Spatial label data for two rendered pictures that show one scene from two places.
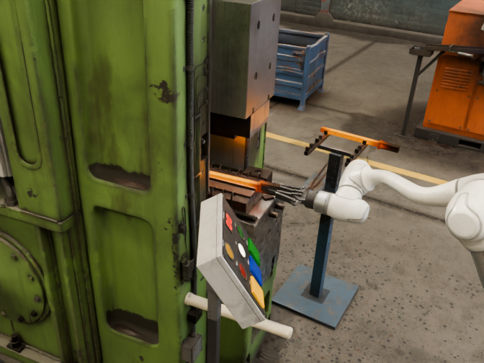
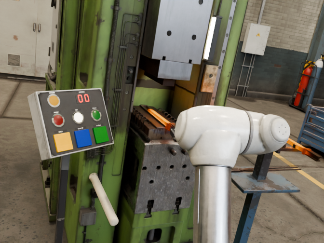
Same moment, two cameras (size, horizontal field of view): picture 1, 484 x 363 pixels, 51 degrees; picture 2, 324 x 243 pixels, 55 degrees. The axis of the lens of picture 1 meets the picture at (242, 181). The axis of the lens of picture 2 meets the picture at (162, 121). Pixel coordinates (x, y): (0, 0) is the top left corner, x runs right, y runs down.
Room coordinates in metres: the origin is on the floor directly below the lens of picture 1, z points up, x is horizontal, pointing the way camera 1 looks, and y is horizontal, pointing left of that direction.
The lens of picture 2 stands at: (0.52, -1.15, 1.54)
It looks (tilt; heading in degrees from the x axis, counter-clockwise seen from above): 17 degrees down; 41
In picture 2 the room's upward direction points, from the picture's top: 10 degrees clockwise
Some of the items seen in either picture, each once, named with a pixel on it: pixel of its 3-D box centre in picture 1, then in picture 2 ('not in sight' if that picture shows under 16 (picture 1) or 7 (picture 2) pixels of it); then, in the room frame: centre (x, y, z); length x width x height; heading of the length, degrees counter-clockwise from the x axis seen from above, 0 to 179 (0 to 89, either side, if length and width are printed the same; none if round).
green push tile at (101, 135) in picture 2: (252, 252); (100, 134); (1.38, -0.05, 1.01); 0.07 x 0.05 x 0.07; 3
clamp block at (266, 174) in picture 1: (257, 177); not in sight; (2.01, -0.07, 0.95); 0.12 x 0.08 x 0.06; 68
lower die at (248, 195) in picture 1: (210, 186); (150, 120); (1.90, 0.14, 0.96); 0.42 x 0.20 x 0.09; 68
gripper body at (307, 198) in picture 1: (305, 197); not in sight; (1.77, -0.26, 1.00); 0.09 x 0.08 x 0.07; 68
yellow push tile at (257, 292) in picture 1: (256, 292); (62, 142); (1.18, -0.06, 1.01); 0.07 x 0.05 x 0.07; 3
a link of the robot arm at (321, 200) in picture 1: (322, 202); not in sight; (1.74, -0.33, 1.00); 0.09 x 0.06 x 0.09; 158
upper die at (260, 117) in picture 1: (211, 108); (159, 63); (1.90, 0.14, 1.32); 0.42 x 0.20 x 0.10; 68
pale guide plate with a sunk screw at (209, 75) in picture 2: not in sight; (209, 78); (2.16, -0.05, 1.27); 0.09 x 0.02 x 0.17; 158
